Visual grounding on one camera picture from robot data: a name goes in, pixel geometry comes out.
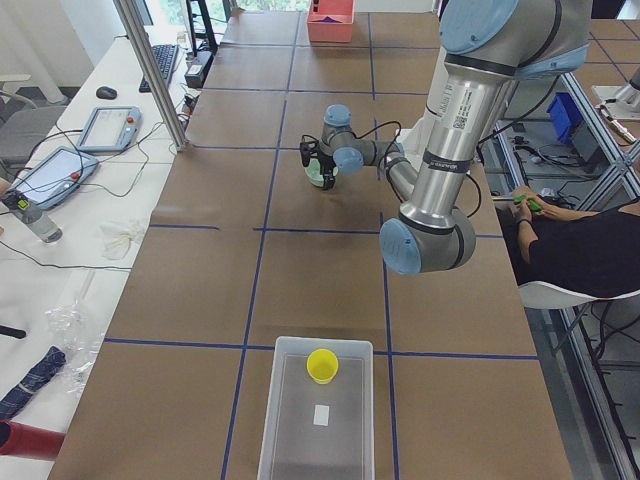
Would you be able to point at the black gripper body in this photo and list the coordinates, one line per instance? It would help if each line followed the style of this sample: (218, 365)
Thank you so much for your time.
(325, 168)

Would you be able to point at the light green ceramic bowl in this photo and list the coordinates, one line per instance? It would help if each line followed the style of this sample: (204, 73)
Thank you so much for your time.
(313, 173)

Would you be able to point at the purple cloth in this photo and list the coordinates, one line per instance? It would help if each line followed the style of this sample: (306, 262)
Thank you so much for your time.
(333, 19)

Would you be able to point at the yellow plastic cup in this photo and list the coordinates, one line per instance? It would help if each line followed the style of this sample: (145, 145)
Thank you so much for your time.
(322, 366)

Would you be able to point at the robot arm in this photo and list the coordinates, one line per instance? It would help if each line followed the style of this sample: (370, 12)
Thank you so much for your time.
(620, 102)
(485, 45)

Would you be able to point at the black power box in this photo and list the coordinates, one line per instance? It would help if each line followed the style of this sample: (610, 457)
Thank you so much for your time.
(198, 70)

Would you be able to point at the white label in box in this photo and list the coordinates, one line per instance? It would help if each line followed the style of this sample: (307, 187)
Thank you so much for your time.
(321, 415)

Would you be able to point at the clear plastic storage box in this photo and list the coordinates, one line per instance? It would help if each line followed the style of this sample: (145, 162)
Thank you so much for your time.
(315, 431)

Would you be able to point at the pink plastic bin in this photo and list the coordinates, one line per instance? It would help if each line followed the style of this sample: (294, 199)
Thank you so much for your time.
(330, 32)

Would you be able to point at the black keyboard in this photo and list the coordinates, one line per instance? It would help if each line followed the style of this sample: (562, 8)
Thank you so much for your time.
(166, 56)

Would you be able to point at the crumpled white tissue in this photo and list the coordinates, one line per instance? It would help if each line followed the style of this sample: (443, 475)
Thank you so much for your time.
(118, 237)

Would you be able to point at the upper teach pendant tablet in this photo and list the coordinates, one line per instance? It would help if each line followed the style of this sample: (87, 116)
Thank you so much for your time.
(110, 130)

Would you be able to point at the teach pendant tablet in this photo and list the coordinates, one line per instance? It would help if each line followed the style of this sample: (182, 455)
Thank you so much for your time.
(55, 178)
(110, 130)

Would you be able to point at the black computer mouse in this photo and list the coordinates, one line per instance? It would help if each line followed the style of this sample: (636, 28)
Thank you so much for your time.
(107, 93)

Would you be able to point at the white chair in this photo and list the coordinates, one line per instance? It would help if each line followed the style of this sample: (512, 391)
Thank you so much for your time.
(545, 296)

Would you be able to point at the blue parts bin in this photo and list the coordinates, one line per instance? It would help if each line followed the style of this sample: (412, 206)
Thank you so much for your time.
(565, 116)

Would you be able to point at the lower teach pendant tablet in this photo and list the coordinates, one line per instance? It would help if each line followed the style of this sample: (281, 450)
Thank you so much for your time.
(55, 178)

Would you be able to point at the seated person in black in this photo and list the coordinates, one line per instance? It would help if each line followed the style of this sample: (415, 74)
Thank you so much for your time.
(590, 252)

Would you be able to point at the crumpled clear plastic wrap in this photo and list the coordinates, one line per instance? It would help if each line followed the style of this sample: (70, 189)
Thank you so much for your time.
(78, 336)

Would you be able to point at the clear water bottle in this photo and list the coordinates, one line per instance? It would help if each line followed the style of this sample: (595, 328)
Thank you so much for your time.
(32, 216)

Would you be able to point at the folded blue umbrella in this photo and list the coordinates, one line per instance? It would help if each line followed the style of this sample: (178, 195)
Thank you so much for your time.
(34, 380)

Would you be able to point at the red cylinder object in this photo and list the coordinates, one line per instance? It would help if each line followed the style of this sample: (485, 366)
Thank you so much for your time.
(30, 442)

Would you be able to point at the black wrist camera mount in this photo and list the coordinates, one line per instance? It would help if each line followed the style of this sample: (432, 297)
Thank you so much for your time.
(308, 148)

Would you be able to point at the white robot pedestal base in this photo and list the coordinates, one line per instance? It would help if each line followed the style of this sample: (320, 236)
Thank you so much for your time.
(415, 140)

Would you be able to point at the aluminium frame post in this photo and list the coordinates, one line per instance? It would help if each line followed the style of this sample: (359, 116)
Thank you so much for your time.
(138, 37)

